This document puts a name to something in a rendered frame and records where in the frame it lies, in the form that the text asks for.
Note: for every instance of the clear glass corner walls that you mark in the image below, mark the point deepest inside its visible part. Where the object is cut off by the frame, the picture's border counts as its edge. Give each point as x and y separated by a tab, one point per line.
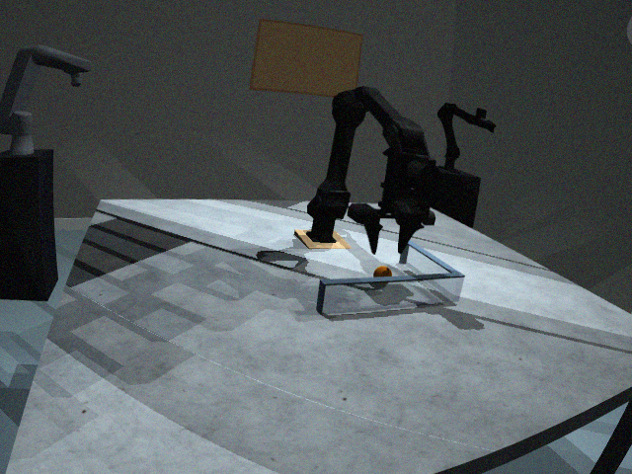
363	297

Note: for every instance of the dark brown ball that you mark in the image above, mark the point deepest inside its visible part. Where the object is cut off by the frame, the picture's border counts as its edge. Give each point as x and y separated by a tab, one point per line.
382	272

